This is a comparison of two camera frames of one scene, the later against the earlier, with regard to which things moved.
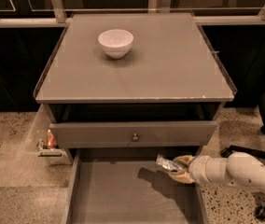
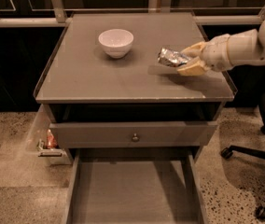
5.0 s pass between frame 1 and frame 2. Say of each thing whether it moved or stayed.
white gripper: moved
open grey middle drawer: stayed
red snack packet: stayed
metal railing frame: stayed
